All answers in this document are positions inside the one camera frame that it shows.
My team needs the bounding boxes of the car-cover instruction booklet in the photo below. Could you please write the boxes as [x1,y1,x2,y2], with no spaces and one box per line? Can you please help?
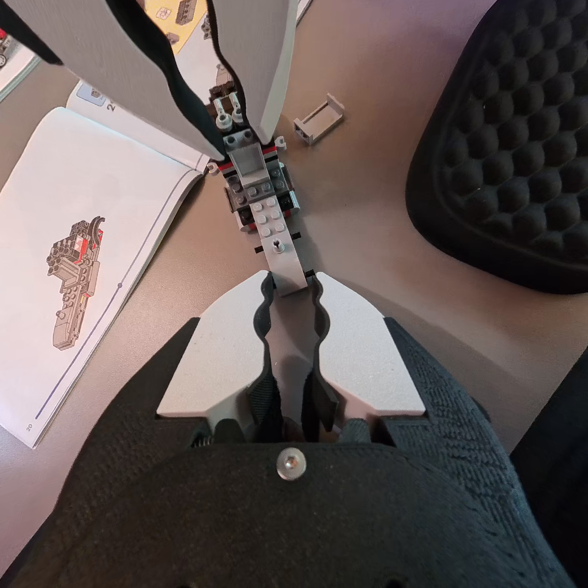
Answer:
[0,25,43,104]

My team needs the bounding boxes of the grey toy brick slope panel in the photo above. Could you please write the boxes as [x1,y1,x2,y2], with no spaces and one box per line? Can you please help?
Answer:
[224,133,273,185]

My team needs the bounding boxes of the step-page instruction booklet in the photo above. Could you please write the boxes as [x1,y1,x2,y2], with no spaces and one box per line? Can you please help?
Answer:
[0,0,314,450]

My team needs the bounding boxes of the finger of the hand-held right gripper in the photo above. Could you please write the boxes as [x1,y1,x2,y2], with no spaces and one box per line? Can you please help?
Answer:
[7,0,227,162]
[209,0,299,144]

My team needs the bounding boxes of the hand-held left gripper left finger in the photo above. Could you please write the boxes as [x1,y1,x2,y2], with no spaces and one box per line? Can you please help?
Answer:
[156,270,282,443]

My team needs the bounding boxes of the black mesh cushion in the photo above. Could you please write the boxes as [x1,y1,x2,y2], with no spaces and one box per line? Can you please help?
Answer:
[405,0,588,295]

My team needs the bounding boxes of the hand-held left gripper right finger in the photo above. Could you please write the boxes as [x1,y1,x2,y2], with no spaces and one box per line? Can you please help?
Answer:
[302,271,427,443]

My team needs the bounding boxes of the black toy brick block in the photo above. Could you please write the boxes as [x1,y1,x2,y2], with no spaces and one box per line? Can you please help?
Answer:
[204,84,245,131]

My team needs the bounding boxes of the toy brick truck model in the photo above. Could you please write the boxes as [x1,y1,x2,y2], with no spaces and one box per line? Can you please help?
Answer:
[207,84,307,298]

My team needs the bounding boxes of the person's leg dark trousers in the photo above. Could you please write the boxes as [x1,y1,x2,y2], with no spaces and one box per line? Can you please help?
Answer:
[509,347,588,588]

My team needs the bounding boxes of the grey toy brick window frame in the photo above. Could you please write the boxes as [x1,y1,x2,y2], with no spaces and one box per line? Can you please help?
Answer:
[293,93,345,147]

